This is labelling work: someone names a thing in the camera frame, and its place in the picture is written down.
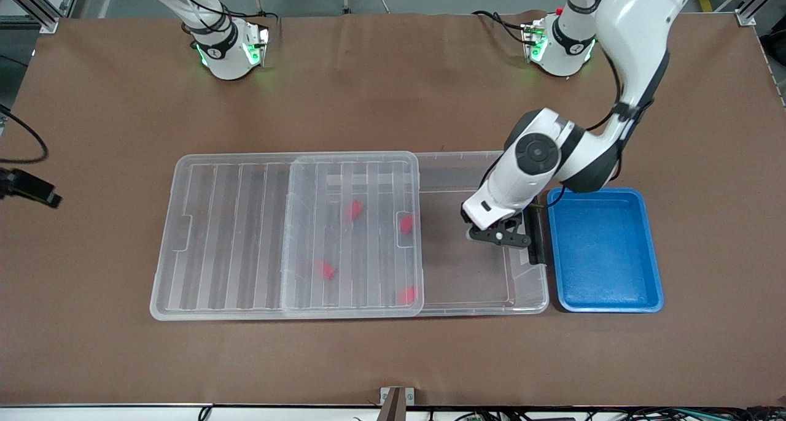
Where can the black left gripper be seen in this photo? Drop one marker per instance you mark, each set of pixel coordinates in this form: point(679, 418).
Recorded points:
point(535, 237)

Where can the clear plastic box lid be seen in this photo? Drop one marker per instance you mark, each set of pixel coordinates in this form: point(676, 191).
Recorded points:
point(215, 237)

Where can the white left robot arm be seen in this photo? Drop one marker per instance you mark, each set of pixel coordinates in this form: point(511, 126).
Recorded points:
point(638, 28)

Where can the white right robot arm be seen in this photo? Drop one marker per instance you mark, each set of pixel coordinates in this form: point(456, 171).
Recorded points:
point(227, 59)

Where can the black box latch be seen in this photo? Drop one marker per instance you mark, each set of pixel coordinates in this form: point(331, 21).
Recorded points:
point(538, 249)

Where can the clear plastic storage box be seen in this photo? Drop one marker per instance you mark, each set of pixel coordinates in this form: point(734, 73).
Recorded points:
point(460, 274)

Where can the small red plastic block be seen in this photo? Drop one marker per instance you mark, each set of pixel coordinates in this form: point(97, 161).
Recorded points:
point(353, 209)
point(405, 224)
point(324, 269)
point(407, 295)

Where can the blue plastic tray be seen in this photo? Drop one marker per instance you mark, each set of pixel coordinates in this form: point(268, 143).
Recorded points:
point(605, 255)

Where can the brown paper table cover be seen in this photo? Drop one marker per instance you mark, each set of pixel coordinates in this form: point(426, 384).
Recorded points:
point(393, 359)

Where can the metal table edge bracket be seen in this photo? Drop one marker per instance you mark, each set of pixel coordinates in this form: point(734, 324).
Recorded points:
point(410, 396)

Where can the aluminium frame profile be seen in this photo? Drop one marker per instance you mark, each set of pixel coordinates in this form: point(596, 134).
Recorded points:
point(746, 17)
point(37, 10)

